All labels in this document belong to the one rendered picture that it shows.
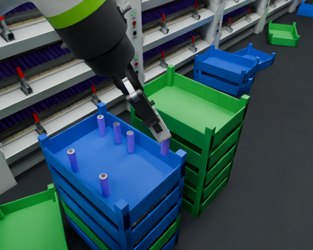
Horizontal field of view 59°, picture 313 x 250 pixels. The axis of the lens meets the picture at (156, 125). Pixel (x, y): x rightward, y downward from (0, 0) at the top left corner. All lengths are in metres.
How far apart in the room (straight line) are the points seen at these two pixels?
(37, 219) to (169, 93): 0.62
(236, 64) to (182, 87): 0.80
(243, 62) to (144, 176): 1.18
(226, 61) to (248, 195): 0.91
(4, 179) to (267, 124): 1.15
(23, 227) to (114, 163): 0.46
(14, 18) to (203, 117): 0.66
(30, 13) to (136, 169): 0.62
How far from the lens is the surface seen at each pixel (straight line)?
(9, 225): 1.09
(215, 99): 0.91
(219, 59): 1.76
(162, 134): 0.55
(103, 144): 0.77
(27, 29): 1.00
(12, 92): 1.05
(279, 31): 2.57
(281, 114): 1.52
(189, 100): 0.92
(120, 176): 0.68
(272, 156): 1.27
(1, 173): 1.13
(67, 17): 0.38
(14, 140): 1.14
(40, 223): 1.05
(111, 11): 0.40
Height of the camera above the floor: 0.84
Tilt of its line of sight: 40 degrees down
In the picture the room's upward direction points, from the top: straight up
